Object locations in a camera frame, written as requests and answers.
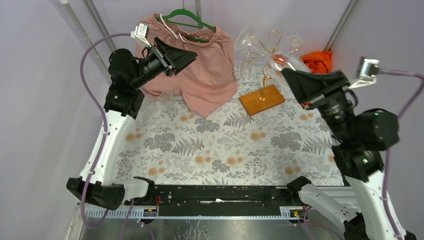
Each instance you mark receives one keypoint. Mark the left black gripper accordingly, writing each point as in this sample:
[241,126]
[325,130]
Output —
[162,60]

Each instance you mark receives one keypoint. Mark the pink shorts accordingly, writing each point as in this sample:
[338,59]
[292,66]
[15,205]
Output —
[208,82]

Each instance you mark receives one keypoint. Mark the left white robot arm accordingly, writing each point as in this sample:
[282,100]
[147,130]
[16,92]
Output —
[95,184]

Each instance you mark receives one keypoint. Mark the orange cloth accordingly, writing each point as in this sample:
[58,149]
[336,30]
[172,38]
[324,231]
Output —
[319,62]

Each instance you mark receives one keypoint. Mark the floral tablecloth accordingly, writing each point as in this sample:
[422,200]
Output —
[229,147]

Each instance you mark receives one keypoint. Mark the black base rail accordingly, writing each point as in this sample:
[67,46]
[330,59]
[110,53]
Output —
[220,200]

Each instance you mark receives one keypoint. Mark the wooden rack base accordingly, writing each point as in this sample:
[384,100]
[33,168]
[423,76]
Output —
[261,100]

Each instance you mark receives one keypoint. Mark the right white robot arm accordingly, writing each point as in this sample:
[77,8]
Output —
[361,138]

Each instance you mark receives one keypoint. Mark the gold wire glass rack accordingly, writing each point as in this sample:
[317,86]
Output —
[260,50]

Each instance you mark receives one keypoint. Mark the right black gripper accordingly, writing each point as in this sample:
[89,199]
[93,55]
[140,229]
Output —
[306,84]

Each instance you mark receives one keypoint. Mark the ribbed clear wine glass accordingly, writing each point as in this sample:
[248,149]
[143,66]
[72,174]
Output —
[149,103]

